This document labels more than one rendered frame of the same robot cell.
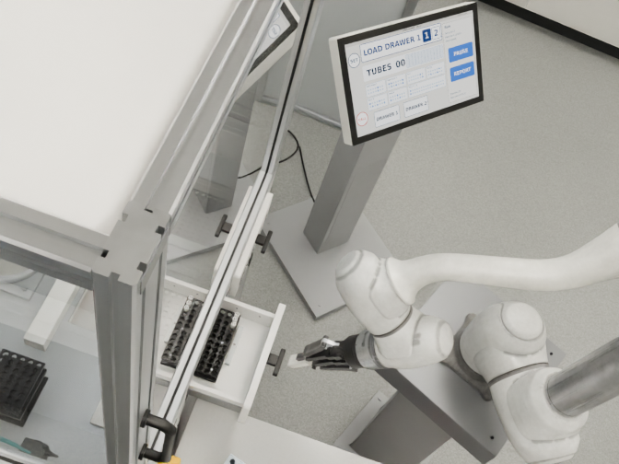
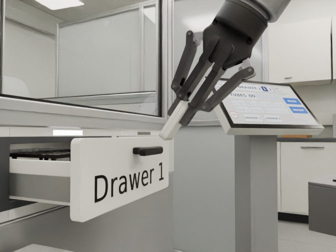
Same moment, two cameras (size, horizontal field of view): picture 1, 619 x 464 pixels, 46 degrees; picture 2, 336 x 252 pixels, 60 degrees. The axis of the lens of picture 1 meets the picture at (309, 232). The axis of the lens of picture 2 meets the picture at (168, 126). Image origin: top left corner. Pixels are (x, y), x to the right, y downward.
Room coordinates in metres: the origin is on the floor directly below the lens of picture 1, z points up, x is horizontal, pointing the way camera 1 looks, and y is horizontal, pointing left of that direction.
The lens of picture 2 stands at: (0.30, -0.28, 0.93)
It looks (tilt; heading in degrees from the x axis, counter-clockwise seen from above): 2 degrees up; 25
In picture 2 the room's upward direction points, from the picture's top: straight up
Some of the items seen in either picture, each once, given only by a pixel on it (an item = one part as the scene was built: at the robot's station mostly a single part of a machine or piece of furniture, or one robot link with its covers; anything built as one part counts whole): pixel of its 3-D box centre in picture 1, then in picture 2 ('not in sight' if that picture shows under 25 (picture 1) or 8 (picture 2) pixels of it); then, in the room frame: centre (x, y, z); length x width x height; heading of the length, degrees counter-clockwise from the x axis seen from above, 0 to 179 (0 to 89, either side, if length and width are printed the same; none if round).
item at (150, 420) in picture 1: (157, 441); not in sight; (0.31, 0.10, 1.45); 0.05 x 0.03 x 0.19; 92
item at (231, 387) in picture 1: (181, 334); (42, 168); (0.73, 0.20, 0.86); 0.40 x 0.26 x 0.06; 92
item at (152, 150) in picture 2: (274, 360); (145, 150); (0.74, -0.04, 0.91); 0.07 x 0.04 x 0.01; 2
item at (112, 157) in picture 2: (262, 362); (131, 168); (0.74, -0.01, 0.87); 0.29 x 0.02 x 0.11; 2
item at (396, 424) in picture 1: (420, 412); not in sight; (0.99, -0.55, 0.38); 0.30 x 0.30 x 0.76; 68
